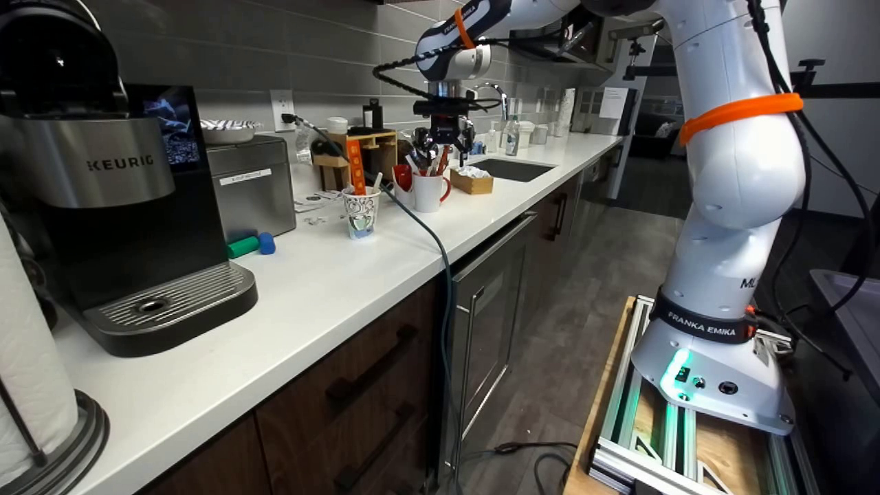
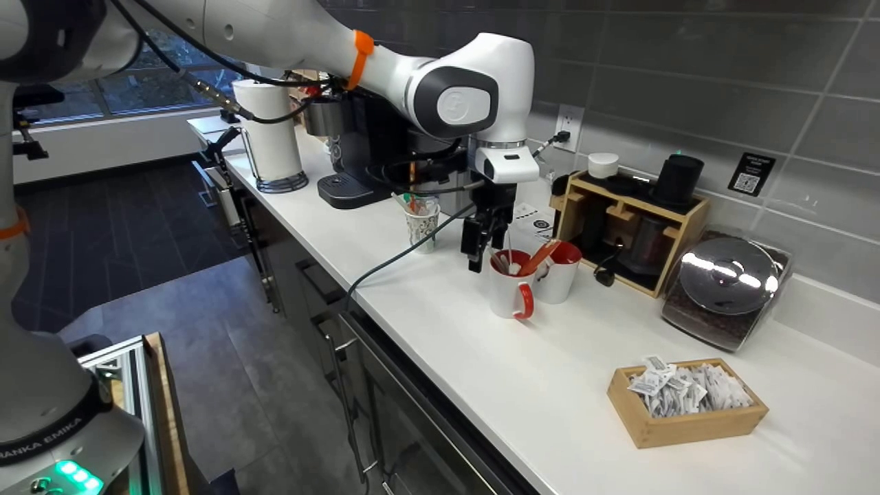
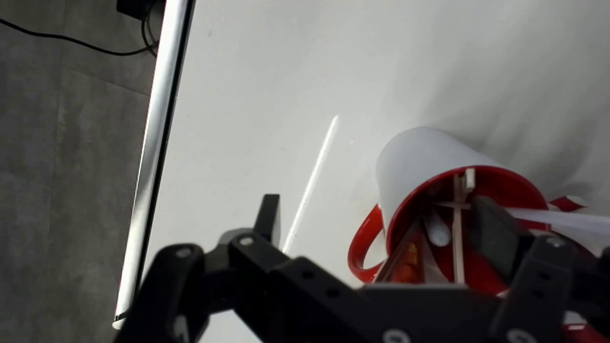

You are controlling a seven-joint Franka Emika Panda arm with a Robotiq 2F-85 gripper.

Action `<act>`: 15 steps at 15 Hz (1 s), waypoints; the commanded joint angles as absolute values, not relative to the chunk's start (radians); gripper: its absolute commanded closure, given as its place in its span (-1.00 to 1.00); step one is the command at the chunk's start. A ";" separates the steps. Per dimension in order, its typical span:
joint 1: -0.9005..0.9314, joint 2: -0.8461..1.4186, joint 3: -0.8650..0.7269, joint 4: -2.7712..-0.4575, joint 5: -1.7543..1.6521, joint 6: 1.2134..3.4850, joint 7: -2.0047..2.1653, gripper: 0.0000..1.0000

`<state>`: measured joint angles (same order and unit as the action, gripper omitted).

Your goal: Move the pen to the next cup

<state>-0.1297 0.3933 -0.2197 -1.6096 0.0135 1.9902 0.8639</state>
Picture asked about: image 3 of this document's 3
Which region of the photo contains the white mug red inside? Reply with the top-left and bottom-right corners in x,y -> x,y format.
346,124 -> 588,301

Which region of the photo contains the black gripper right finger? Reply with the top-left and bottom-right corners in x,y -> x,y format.
472,196 -> 610,343

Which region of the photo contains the black floor cable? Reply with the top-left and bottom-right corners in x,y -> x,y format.
0,17 -> 157,59

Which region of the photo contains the white flat utensil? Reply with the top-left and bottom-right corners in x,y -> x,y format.
502,206 -> 610,255

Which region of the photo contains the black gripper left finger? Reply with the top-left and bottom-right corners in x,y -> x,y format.
112,193 -> 382,343

